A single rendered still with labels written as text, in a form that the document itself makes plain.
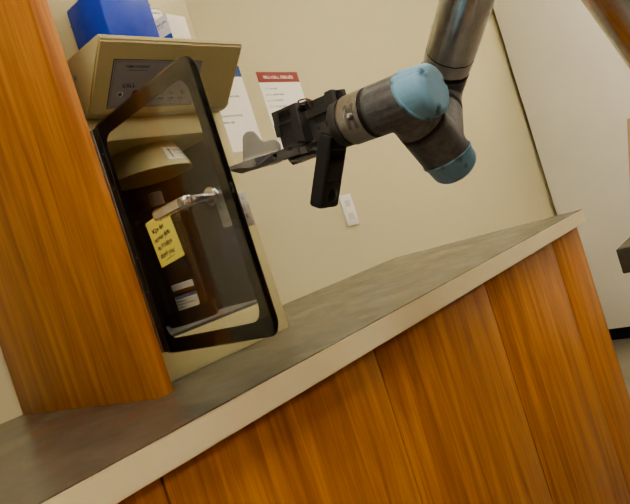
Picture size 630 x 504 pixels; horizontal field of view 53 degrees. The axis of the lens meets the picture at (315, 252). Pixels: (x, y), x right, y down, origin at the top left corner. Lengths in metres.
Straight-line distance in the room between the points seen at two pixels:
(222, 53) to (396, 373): 0.68
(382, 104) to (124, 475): 0.56
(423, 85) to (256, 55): 1.37
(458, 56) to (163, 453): 0.67
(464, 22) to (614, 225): 3.02
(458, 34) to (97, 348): 0.74
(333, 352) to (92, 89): 0.58
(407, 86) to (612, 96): 3.00
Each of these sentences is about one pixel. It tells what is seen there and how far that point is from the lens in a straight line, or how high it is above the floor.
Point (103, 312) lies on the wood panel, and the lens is 1.06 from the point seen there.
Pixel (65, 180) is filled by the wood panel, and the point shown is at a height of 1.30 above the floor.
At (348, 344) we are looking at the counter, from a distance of 0.99.
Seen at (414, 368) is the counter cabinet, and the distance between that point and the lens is 1.18.
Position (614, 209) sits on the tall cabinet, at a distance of 3.87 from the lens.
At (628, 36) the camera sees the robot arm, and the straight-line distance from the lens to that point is 0.85.
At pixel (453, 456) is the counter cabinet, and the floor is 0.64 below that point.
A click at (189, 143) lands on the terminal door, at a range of 0.91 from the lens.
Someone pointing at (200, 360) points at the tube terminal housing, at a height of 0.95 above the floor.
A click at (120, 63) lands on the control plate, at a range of 1.13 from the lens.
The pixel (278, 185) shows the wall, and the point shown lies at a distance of 2.04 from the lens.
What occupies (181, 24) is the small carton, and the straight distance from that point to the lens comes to 1.27.
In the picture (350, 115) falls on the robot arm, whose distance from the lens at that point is 0.91.
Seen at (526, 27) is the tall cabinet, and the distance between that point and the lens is 3.98.
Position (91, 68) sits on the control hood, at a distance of 1.12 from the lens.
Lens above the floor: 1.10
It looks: 1 degrees down
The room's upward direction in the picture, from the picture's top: 18 degrees counter-clockwise
